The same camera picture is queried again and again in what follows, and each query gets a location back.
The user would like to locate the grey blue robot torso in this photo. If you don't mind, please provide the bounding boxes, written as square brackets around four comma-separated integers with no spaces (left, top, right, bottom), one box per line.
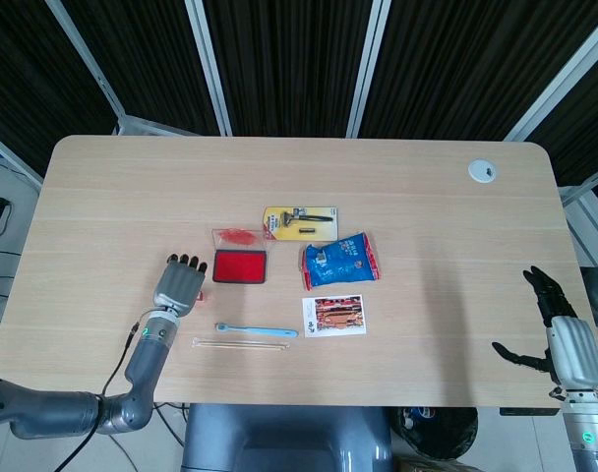
[180,403,394,472]

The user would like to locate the postcard with red building picture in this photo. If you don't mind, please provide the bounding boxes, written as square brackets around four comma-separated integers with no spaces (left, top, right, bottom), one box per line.
[301,293,369,339]

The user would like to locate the black trash bin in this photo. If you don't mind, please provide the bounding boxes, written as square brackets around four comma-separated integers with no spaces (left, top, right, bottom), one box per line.
[394,406,479,464]

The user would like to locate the light blue toothbrush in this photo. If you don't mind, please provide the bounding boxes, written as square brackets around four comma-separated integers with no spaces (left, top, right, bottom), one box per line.
[214,322,300,340]

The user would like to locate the white round cable grommet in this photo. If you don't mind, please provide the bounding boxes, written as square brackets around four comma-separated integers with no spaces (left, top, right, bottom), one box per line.
[466,158,498,184]

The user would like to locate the razor in yellow blister pack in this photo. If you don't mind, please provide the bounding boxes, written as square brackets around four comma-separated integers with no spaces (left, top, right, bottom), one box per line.
[262,205,340,243]

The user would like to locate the blue red snack bag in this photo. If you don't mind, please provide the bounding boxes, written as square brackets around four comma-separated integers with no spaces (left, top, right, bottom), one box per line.
[299,230,382,292]

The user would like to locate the white partition frame post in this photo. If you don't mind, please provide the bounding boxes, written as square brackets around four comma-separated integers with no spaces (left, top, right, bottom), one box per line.
[346,0,393,140]
[45,0,127,122]
[503,19,598,144]
[183,0,233,138]

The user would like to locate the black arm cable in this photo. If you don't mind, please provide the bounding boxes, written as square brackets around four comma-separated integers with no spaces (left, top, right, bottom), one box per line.
[57,322,144,472]

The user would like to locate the black desk control box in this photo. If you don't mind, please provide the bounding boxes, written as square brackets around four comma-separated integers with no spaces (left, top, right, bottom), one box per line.
[499,406,560,417]

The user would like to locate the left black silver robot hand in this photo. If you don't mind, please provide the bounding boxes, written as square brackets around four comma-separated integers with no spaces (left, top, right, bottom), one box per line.
[152,252,209,319]

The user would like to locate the red ink pad clear lid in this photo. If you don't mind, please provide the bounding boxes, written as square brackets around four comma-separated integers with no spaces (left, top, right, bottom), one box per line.
[210,226,269,285]

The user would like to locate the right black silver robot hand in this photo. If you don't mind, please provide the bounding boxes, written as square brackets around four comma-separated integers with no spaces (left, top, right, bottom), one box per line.
[491,265,598,391]

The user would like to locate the wooden chopsticks in clear wrapper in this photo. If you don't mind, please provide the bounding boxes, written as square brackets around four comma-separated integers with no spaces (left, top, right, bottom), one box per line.
[190,336,292,353]

